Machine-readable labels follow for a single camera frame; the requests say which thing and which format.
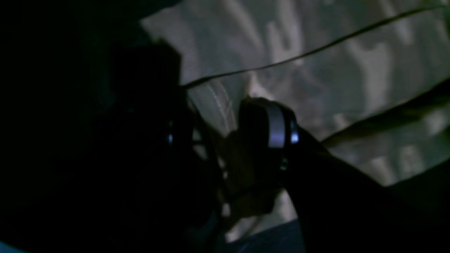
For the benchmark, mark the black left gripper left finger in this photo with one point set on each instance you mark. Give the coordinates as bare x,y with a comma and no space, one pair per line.
138,187

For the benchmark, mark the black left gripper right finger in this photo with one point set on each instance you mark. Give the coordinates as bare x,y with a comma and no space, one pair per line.
339,208

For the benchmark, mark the camouflage t-shirt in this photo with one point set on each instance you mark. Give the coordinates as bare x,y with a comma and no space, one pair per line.
368,78

